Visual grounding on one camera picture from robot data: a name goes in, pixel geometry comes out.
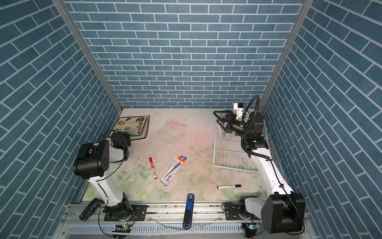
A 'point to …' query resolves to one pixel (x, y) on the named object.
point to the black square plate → (138, 127)
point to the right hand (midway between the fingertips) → (214, 116)
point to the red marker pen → (152, 165)
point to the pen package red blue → (171, 172)
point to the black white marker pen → (225, 186)
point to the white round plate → (222, 130)
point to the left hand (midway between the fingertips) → (126, 128)
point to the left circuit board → (122, 228)
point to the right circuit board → (252, 226)
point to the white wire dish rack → (230, 153)
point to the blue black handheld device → (187, 220)
